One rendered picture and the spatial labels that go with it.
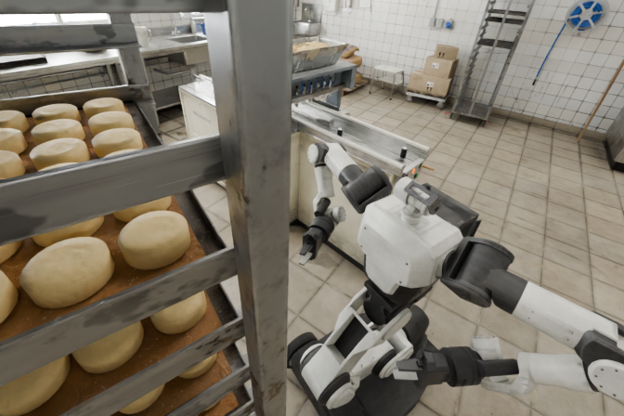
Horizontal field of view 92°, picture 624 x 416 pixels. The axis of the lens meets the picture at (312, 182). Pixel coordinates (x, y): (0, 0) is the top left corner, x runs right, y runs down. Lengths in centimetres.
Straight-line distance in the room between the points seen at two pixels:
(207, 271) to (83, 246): 9
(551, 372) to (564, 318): 15
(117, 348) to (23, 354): 9
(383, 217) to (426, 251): 15
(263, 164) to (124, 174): 7
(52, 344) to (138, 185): 11
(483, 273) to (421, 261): 14
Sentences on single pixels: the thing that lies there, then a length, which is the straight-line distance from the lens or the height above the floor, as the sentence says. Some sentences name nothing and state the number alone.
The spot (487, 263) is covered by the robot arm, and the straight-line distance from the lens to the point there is 88.
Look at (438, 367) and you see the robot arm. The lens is 93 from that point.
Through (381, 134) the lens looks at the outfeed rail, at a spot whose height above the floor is 88.
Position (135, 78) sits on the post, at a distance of 60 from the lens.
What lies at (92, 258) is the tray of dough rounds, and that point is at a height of 151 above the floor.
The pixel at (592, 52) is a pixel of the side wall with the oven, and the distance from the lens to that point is 552.
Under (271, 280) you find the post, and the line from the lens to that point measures 23.
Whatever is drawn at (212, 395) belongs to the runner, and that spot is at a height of 133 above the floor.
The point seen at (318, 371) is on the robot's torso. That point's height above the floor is 51.
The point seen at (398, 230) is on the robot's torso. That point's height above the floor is 110.
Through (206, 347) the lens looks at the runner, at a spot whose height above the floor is 141.
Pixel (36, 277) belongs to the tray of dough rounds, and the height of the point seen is 151.
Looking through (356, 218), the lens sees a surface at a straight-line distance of 194.
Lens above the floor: 168
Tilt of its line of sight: 35 degrees down
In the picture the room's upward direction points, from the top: 4 degrees clockwise
